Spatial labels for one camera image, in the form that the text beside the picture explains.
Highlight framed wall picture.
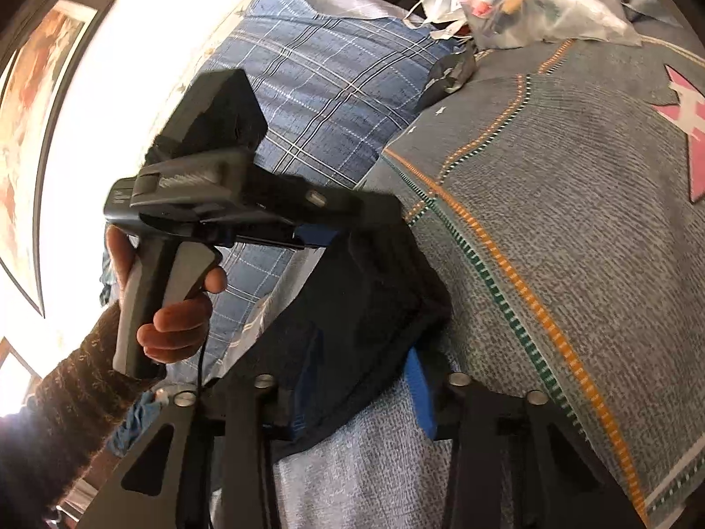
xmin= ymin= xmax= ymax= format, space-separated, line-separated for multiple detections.
xmin=1 ymin=0 xmax=115 ymax=314

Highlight black cable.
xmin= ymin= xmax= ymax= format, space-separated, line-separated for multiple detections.
xmin=195 ymin=329 xmax=212 ymax=392

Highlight clear plastic bag pile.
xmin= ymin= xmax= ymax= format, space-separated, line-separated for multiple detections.
xmin=405 ymin=0 xmax=642 ymax=50

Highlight blue plaid pillow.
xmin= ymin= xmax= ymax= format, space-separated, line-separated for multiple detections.
xmin=98 ymin=0 xmax=459 ymax=384

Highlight small dark grey object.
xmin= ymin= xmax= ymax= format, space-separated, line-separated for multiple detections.
xmin=415 ymin=48 xmax=477 ymax=113

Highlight left forearm knitted sleeve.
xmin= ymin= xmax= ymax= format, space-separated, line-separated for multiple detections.
xmin=0 ymin=303 xmax=156 ymax=528

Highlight grey patterned bedspread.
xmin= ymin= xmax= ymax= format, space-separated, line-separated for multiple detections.
xmin=271 ymin=21 xmax=705 ymax=529

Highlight black pants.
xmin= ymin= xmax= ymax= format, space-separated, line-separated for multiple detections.
xmin=234 ymin=205 xmax=450 ymax=460

